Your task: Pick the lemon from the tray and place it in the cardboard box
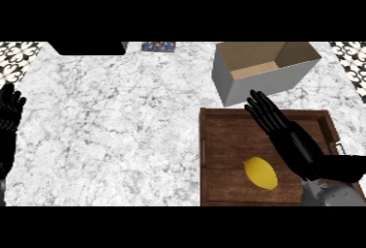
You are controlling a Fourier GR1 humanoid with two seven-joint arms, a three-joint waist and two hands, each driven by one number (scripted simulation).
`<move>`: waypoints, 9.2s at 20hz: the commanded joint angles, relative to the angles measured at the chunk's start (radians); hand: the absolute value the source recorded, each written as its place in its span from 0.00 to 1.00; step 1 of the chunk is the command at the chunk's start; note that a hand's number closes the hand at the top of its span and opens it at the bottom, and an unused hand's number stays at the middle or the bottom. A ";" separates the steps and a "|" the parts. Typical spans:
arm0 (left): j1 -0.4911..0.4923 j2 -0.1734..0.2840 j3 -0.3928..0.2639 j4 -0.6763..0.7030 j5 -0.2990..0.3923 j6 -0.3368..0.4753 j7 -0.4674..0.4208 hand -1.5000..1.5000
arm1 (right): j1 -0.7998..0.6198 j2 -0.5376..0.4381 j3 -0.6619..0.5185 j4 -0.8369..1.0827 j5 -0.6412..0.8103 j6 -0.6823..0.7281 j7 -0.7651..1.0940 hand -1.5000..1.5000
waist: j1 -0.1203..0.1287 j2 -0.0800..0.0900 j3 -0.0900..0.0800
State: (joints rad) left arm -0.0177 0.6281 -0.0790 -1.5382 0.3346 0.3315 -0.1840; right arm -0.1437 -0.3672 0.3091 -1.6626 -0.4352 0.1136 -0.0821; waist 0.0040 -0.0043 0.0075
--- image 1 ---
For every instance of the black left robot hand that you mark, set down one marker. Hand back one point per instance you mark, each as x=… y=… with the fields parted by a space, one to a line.
x=9 y=122

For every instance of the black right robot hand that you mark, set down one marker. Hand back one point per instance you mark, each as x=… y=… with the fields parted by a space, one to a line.
x=291 y=142

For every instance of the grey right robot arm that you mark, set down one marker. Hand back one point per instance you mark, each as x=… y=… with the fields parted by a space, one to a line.
x=331 y=194

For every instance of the brown wooden tray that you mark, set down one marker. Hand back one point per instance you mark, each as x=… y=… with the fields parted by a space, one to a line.
x=249 y=151

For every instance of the yellow lemon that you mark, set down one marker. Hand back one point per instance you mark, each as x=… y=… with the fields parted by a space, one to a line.
x=262 y=172

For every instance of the open cardboard box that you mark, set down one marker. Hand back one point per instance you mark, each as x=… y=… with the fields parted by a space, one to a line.
x=260 y=69

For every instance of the black appliance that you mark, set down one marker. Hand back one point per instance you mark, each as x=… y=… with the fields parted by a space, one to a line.
x=88 y=47

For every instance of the blue patterned packet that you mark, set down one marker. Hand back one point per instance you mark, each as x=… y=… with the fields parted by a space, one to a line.
x=159 y=46

